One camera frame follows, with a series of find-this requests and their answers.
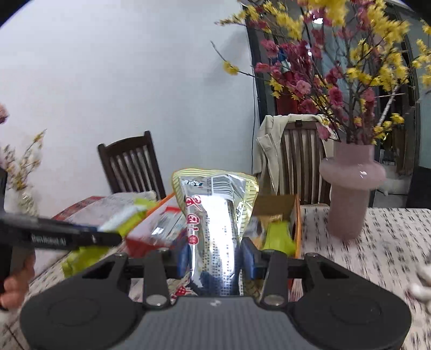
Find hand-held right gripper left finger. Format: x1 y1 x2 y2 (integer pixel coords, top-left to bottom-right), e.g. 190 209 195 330
82 246 191 309

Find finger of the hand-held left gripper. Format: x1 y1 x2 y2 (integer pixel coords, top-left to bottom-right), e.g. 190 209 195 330
25 231 122 251
36 216 99 233

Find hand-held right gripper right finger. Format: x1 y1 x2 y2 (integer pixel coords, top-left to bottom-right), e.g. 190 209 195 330
241 237 351 307

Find silver yellow-edged snack packet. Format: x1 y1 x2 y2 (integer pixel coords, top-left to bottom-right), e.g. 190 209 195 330
171 169 260 297

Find orange cardboard box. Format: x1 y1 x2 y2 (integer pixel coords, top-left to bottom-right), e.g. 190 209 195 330
125 192 303 298

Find green and white snack packet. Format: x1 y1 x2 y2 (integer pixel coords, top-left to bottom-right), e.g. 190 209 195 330
61 197 159 278

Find person's left hand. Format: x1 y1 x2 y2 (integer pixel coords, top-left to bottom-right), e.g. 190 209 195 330
0 251 36 311

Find lime green snack packet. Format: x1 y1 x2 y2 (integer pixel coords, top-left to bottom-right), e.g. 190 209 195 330
262 219 297 257

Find dark wooden chair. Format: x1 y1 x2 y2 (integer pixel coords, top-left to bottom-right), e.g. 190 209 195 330
97 130 168 201

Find small vase with dried flowers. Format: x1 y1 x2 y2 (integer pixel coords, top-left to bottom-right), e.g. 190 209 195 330
0 129 48 216

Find wooden chair with jacket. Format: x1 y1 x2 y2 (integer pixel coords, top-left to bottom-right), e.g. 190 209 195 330
279 114 333 207

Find beige jacket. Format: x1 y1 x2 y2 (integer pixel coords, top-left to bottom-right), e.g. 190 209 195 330
252 114 335 196

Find pink ceramic vase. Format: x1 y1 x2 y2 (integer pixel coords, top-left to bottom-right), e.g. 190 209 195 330
318 141 387 240

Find white cotton glove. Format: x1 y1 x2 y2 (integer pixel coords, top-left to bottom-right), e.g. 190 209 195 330
408 258 431 301

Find pink and yellow flower branches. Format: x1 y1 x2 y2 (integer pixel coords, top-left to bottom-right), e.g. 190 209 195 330
210 0 431 146

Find black wall cable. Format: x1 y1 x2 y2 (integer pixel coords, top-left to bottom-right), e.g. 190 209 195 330
251 84 257 170

